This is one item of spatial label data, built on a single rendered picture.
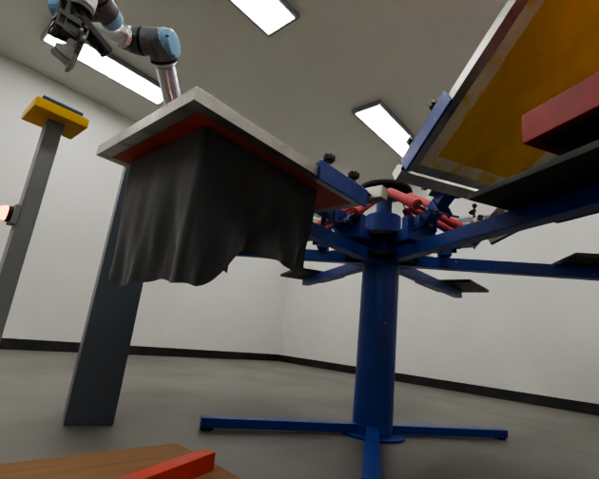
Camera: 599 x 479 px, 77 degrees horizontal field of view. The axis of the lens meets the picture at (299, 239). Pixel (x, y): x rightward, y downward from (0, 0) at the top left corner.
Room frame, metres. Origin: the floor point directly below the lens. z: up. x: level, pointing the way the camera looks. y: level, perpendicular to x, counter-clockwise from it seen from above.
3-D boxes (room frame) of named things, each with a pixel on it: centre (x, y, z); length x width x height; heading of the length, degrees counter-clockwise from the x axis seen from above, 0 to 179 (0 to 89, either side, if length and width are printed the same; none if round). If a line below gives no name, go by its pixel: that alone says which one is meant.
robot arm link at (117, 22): (1.04, 0.73, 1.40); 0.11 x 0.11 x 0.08; 86
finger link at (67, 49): (0.93, 0.72, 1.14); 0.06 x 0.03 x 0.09; 138
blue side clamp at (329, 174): (1.28, -0.13, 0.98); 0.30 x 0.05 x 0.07; 138
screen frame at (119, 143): (1.29, 0.24, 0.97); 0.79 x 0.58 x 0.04; 138
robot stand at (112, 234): (1.75, 0.80, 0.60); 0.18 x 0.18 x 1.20; 31
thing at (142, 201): (1.08, 0.44, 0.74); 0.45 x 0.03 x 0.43; 48
